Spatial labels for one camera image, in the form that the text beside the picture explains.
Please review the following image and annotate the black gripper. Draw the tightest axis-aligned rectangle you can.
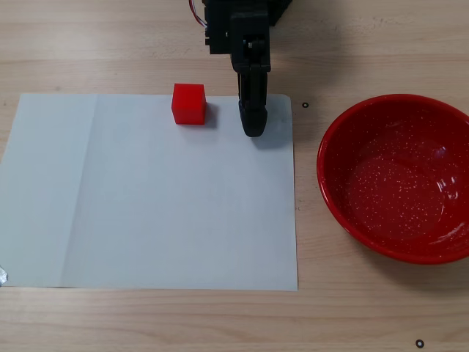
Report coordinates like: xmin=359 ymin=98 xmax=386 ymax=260
xmin=204 ymin=0 xmax=273 ymax=139

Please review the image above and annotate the red cube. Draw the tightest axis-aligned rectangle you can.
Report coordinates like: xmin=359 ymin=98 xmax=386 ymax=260
xmin=171 ymin=83 xmax=207 ymax=126

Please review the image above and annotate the red speckled bowl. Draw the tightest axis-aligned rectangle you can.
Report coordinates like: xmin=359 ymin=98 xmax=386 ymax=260
xmin=317 ymin=93 xmax=469 ymax=265

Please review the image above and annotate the white paper sheet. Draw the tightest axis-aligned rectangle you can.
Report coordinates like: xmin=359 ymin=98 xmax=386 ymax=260
xmin=0 ymin=92 xmax=300 ymax=293

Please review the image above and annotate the red white black servo wire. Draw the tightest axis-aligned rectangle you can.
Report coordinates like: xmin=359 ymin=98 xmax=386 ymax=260
xmin=188 ymin=0 xmax=210 ymax=29

